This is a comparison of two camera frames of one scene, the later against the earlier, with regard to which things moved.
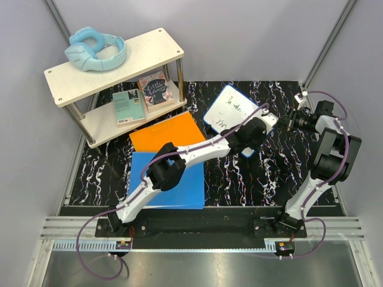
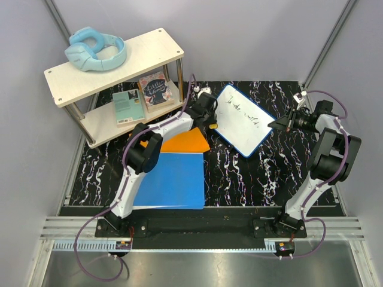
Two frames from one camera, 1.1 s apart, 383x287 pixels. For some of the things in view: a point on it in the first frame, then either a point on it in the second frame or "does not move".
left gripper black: [261, 137] → [212, 119]
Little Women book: [157, 91] does not move
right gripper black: [288, 121] does not move
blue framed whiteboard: [230, 106] does not move
